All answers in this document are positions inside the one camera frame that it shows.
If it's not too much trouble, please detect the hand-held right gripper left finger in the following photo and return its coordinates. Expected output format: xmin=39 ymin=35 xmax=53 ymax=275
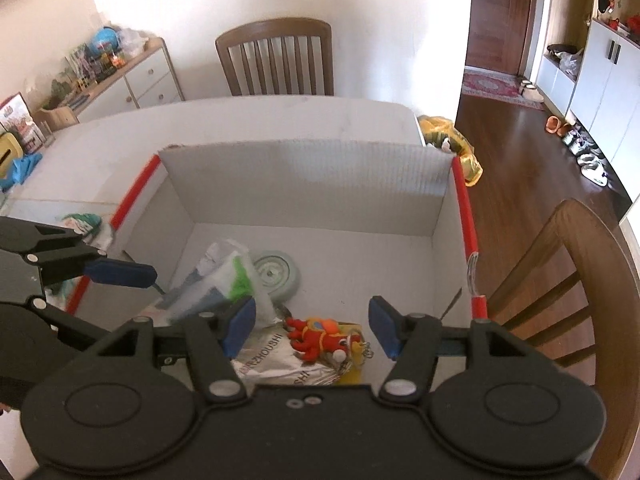
xmin=95 ymin=295 xmax=257 ymax=404

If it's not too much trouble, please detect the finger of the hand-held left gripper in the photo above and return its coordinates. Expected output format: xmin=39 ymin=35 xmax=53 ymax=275
xmin=0 ymin=216 xmax=159 ymax=290
xmin=29 ymin=297 xmax=112 ymax=349

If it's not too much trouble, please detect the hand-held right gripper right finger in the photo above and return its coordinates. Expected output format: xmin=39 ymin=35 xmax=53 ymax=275
xmin=368 ymin=296 xmax=538 ymax=404

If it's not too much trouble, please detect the white plastic bag green print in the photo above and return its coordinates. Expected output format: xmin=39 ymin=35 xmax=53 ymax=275
xmin=165 ymin=240 xmax=281 ymax=326

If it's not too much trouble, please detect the silver snack packet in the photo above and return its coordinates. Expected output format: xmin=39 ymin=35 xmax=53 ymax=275
xmin=232 ymin=327 xmax=341 ymax=386

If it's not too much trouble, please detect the pale round disc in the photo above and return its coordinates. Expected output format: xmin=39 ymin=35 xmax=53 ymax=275
xmin=252 ymin=252 xmax=303 ymax=303

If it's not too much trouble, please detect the green white cartoon face pouch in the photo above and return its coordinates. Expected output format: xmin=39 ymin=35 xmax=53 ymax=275
xmin=60 ymin=211 xmax=117 ymax=253

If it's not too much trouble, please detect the red plush keychain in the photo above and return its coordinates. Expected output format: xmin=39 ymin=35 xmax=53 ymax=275
xmin=285 ymin=316 xmax=373 ymax=363

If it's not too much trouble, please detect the red cardboard shoebox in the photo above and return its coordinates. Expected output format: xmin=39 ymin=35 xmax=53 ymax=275
xmin=65 ymin=139 xmax=490 ymax=386

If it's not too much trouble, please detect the blue cloth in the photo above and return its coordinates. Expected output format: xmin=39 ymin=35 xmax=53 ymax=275
xmin=0 ymin=152 xmax=45 ymax=192

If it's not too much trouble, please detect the yellow tissue box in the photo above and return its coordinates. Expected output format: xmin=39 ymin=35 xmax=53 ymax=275
xmin=0 ymin=132 xmax=23 ymax=178

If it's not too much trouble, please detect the wooden tray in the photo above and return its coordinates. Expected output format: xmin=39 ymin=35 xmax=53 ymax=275
xmin=35 ymin=105 xmax=81 ymax=131

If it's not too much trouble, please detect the yellow plastic bag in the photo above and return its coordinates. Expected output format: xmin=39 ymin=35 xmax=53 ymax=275
xmin=417 ymin=115 xmax=483 ymax=186

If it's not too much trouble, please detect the white sideboard with wooden top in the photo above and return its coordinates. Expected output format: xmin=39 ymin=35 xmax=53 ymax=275
xmin=35 ymin=36 xmax=185 ymax=131

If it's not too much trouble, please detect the wooden slat-back chair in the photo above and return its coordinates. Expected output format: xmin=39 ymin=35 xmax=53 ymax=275
xmin=475 ymin=199 xmax=640 ymax=480
xmin=215 ymin=18 xmax=335 ymax=97

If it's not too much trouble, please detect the clear plastic bag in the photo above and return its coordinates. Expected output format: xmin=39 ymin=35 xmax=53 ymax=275
xmin=120 ymin=27 xmax=151 ymax=56

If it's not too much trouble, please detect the blue globe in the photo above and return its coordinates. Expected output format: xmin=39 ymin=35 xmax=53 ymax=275
xmin=92 ymin=26 xmax=121 ymax=53

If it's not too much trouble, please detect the patterned door mat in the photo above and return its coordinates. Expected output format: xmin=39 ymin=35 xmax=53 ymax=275
xmin=461 ymin=70 xmax=545 ymax=110

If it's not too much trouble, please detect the row of white shoes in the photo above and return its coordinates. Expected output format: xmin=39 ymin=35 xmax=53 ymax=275
xmin=562 ymin=125 xmax=608 ymax=183

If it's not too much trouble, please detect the grey bag in cabinet niche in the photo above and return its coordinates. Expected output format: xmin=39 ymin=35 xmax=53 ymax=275
xmin=547 ymin=45 xmax=583 ymax=78

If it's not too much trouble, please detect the brown entrance door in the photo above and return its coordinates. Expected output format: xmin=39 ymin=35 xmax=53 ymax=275
xmin=465 ymin=0 xmax=548 ymax=78

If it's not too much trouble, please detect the white wall cabinet unit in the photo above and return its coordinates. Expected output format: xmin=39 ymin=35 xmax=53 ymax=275
xmin=535 ymin=0 xmax=640 ymax=211

